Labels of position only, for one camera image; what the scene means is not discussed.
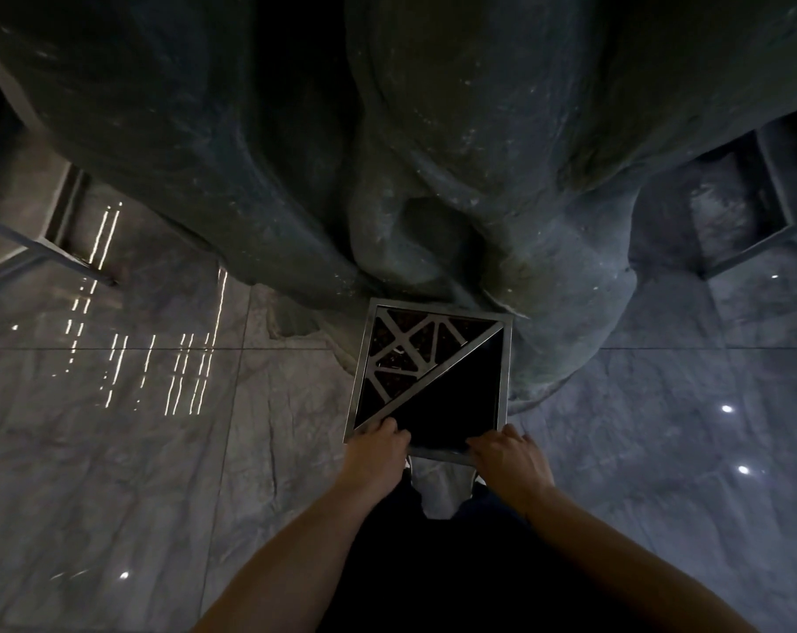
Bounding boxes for person's left hand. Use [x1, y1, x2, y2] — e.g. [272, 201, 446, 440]
[337, 418, 413, 494]

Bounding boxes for person's right hand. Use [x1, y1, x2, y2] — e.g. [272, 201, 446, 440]
[465, 425, 557, 516]

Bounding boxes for person's right forearm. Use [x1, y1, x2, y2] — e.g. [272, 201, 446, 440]
[504, 482, 758, 633]

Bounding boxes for person's left forearm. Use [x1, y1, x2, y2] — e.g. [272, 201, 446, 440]
[193, 477, 400, 633]

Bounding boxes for person's dark trousers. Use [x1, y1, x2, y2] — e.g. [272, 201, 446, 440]
[316, 466, 613, 633]

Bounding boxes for large dark stone sculpture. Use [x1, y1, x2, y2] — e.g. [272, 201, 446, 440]
[0, 0, 797, 417]

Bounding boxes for grey metal frame stand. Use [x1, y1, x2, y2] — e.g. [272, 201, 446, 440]
[0, 49, 120, 292]
[700, 102, 797, 281]

